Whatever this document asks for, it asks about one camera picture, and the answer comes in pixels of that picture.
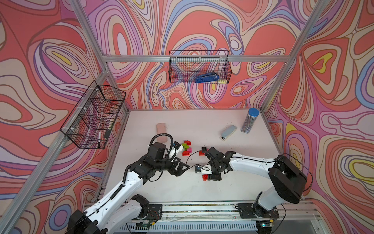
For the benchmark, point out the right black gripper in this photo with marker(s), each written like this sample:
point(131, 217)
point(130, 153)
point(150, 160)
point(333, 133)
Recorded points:
point(215, 178)

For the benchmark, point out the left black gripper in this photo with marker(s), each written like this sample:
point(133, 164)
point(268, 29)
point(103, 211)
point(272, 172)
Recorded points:
point(177, 172)

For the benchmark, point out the red lego brick front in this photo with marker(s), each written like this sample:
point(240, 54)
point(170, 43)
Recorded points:
point(204, 177)

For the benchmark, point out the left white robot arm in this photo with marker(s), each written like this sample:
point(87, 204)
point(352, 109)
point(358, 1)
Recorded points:
point(121, 204)

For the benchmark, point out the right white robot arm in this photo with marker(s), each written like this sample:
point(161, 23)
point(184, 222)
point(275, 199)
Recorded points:
point(288, 181)

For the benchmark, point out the grey small case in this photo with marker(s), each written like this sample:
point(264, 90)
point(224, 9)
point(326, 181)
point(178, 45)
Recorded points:
point(228, 132)

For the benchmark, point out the pink plastic case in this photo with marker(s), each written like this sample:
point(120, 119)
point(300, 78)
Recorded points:
point(161, 129)

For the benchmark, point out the blue capped clear cylinder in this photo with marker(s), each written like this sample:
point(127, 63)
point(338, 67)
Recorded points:
point(252, 115)

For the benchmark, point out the black marker in basket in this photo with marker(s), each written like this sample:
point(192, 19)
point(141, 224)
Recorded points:
point(99, 140)

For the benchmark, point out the blue object in basket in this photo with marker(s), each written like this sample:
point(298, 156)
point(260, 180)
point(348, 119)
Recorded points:
point(208, 77)

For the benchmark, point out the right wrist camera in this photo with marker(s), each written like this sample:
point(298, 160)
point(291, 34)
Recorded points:
point(204, 170)

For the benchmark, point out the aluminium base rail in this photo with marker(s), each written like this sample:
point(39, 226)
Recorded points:
point(215, 217)

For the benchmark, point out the black wire basket left wall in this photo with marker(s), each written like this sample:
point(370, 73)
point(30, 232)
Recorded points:
point(97, 110)

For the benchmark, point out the black wire basket wall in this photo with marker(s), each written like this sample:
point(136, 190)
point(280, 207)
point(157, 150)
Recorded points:
point(186, 65)
point(97, 110)

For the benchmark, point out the black wire basket back wall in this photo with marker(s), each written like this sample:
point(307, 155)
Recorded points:
point(186, 65)

